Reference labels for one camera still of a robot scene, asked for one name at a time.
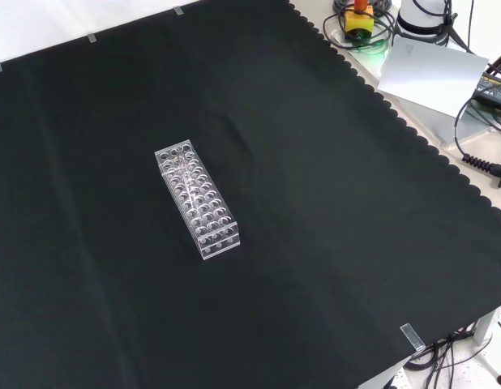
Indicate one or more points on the clear test tube rack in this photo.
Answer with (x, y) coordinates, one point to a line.
(202, 206)

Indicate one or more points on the black bench cloth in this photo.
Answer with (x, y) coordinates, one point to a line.
(112, 243)

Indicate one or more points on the yellow stop button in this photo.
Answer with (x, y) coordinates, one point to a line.
(358, 21)

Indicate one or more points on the pale board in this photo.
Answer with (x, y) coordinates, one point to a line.
(429, 77)

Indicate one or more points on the black power adapter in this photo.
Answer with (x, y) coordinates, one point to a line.
(493, 90)

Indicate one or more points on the grey table leg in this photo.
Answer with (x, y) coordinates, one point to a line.
(483, 326)

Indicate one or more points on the black tripod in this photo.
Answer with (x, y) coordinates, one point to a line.
(499, 61)

